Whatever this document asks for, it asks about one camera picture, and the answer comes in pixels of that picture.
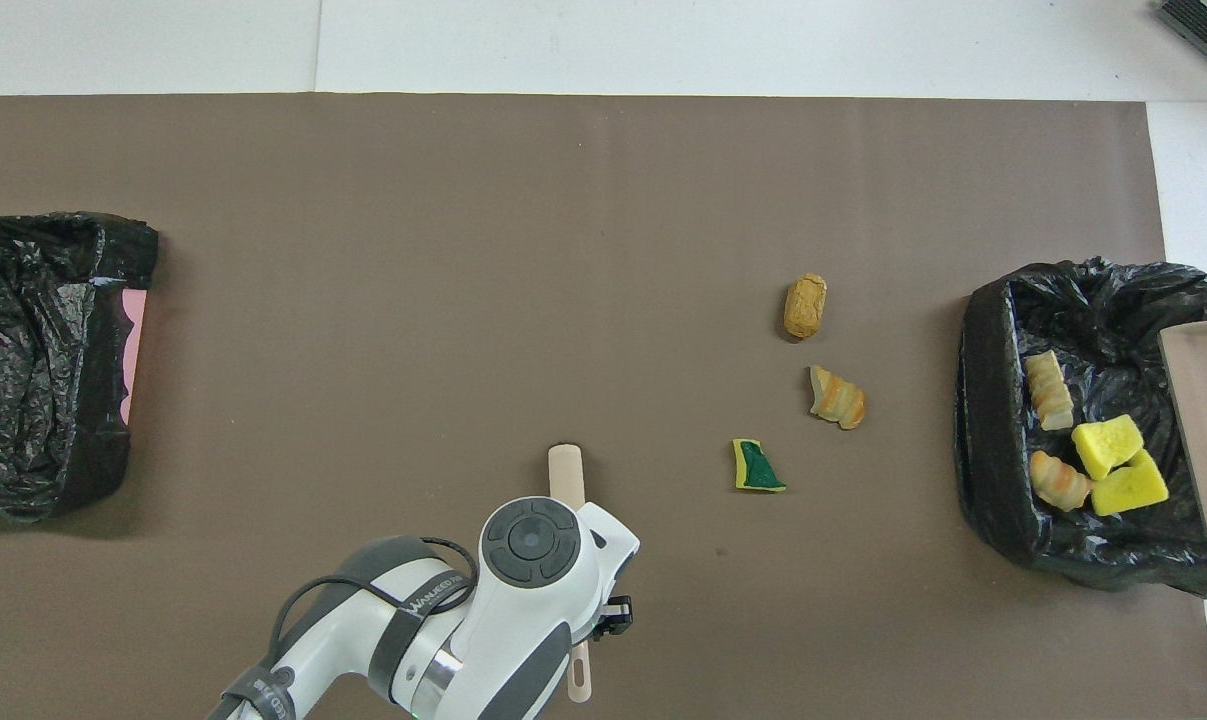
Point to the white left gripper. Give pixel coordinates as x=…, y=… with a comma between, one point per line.
x=613, y=555

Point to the beige hand brush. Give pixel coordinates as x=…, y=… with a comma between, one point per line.
x=566, y=470

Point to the brown bread roll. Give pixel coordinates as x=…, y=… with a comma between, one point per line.
x=805, y=306

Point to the orange striped croissant piece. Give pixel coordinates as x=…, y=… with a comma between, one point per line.
x=1060, y=482

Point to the pale bread piece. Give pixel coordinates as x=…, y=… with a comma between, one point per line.
x=1050, y=395

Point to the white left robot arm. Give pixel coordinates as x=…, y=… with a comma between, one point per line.
x=503, y=640

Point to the bin covered by black bag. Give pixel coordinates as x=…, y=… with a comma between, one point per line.
x=983, y=450

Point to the pink bin with black bag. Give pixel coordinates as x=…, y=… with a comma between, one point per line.
x=23, y=270

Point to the green and yellow sponge piece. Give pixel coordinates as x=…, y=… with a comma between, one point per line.
x=758, y=470

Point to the tan striped croissant piece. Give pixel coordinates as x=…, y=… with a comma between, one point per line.
x=840, y=400

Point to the brown paper table mat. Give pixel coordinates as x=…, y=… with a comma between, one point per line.
x=363, y=200

